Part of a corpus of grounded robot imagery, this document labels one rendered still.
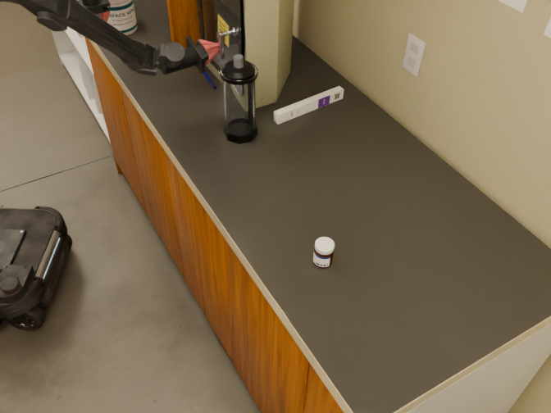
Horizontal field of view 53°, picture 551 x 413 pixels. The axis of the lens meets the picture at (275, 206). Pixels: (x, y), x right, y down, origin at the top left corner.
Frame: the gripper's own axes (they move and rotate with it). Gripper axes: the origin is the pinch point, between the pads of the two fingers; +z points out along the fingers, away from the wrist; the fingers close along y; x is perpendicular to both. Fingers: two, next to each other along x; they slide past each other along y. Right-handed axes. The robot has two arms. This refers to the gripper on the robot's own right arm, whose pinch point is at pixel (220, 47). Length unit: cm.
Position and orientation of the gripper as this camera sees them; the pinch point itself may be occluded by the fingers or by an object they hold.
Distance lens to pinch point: 176.0
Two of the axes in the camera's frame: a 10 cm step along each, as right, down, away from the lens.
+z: 8.6, -3.8, 3.5
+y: -5.0, -7.6, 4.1
